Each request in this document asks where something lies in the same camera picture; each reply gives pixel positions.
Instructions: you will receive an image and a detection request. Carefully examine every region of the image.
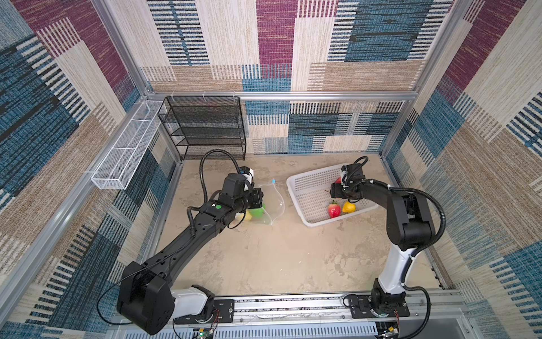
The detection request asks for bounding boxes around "dark green lime toy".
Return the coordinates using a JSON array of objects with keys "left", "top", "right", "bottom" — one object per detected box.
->
[{"left": 248, "top": 205, "right": 266, "bottom": 220}]

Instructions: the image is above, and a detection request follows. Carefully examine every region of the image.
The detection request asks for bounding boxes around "clear zip top bag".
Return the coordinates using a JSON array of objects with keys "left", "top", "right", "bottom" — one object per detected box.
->
[{"left": 236, "top": 179, "right": 285, "bottom": 225}]

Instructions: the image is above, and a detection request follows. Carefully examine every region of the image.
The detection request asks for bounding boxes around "white plastic basket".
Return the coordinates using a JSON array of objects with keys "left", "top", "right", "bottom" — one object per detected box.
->
[{"left": 286, "top": 164, "right": 380, "bottom": 228}]

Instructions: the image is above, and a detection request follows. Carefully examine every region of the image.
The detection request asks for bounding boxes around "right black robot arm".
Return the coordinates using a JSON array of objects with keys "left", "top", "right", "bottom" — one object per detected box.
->
[{"left": 330, "top": 156, "right": 447, "bottom": 317}]

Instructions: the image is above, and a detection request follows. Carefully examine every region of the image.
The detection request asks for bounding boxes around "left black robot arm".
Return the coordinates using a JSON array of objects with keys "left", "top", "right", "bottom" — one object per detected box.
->
[{"left": 116, "top": 161, "right": 263, "bottom": 336}]

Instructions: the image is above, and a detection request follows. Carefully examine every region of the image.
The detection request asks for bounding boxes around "yellow lemon toy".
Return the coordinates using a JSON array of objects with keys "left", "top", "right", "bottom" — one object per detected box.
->
[{"left": 342, "top": 201, "right": 357, "bottom": 213}]

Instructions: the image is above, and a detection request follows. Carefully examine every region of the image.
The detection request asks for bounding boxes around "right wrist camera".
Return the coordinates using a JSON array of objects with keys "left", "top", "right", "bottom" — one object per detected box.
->
[{"left": 340, "top": 165, "right": 354, "bottom": 185}]

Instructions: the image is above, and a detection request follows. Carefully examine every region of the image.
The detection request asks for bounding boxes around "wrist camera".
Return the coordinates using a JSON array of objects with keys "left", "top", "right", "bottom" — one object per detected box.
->
[
  {"left": 239, "top": 166, "right": 254, "bottom": 192},
  {"left": 340, "top": 165, "right": 354, "bottom": 185}
]

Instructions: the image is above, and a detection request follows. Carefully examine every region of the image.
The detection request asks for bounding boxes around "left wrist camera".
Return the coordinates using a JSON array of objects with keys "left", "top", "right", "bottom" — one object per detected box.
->
[{"left": 239, "top": 166, "right": 254, "bottom": 192}]

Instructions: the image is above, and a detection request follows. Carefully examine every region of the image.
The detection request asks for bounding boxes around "black wire shelf rack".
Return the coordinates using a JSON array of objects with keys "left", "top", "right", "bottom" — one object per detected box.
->
[{"left": 158, "top": 96, "right": 247, "bottom": 160}]

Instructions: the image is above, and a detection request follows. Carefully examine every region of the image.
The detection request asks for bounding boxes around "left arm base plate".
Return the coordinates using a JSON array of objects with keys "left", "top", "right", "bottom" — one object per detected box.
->
[{"left": 174, "top": 299, "right": 235, "bottom": 325}]

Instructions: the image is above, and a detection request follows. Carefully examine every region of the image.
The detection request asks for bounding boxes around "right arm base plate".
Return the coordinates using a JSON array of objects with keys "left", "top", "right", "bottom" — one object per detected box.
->
[{"left": 342, "top": 292, "right": 411, "bottom": 319}]

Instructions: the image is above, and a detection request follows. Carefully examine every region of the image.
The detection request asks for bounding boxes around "white wire mesh tray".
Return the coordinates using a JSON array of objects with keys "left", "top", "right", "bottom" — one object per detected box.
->
[{"left": 91, "top": 100, "right": 162, "bottom": 190}]

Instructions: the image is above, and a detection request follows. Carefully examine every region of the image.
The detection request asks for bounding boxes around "aluminium rail frame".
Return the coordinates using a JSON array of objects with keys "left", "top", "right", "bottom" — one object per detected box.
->
[{"left": 156, "top": 290, "right": 482, "bottom": 338}]

